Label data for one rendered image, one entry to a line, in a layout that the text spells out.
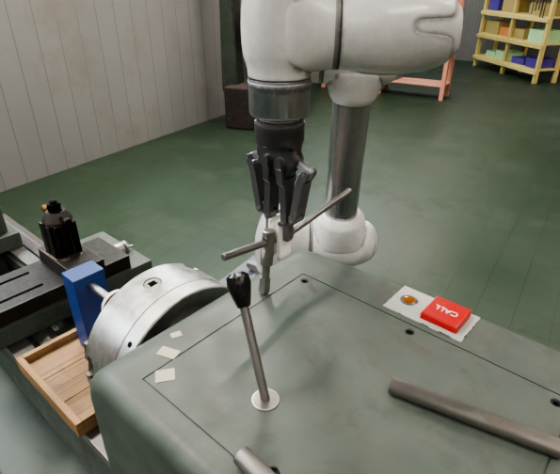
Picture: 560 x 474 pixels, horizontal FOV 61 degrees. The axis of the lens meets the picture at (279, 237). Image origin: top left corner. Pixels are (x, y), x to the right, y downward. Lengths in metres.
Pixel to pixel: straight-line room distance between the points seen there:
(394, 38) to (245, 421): 0.51
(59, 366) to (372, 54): 1.03
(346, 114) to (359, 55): 0.62
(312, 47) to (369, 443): 0.49
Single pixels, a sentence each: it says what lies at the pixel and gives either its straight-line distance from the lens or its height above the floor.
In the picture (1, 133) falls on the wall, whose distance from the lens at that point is 4.92.
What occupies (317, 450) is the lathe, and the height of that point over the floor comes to 1.26.
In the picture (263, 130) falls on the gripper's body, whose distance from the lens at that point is 0.69.
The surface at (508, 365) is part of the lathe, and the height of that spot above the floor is 1.25.
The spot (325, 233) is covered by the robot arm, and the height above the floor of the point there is 1.03.
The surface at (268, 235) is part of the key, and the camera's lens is 0.76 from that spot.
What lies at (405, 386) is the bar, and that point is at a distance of 0.65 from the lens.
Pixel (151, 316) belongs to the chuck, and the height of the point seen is 1.22.
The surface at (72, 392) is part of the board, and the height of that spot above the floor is 0.88.
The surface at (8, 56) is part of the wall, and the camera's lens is 4.91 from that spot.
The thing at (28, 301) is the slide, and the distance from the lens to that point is 1.45.
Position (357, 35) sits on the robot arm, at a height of 1.67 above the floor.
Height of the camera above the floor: 1.74
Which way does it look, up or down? 29 degrees down
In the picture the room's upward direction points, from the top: straight up
